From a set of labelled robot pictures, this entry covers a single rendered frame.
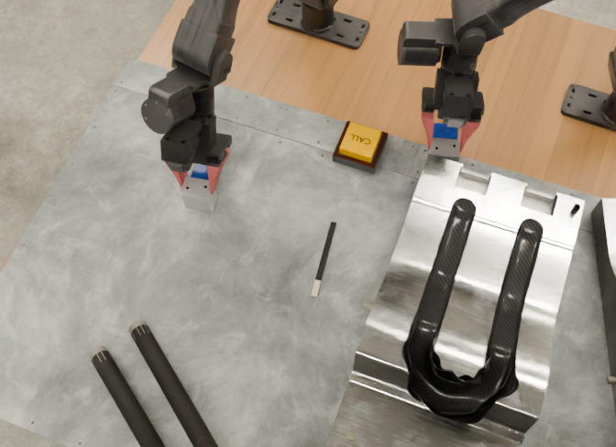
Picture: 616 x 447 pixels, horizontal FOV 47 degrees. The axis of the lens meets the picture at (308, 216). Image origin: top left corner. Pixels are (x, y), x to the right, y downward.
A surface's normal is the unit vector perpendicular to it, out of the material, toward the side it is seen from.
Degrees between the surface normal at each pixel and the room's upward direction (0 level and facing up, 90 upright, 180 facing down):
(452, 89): 30
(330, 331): 0
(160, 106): 62
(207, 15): 38
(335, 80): 0
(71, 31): 0
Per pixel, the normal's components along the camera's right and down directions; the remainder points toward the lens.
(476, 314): 0.13, -0.78
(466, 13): -0.64, -0.34
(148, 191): -0.04, -0.44
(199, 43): -0.36, 0.14
